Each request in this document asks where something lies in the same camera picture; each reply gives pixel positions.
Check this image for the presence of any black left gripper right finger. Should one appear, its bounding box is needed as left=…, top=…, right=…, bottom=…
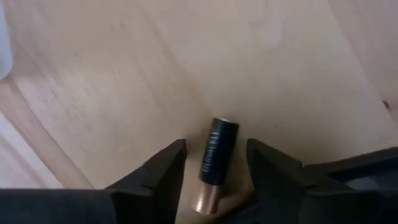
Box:
left=247, top=139, right=398, bottom=224

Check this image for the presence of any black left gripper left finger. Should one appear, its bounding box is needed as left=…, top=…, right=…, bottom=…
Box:
left=0, top=139, right=187, bottom=224

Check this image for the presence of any black copper battery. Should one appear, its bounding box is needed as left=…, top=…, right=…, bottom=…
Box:
left=192, top=117, right=240, bottom=215

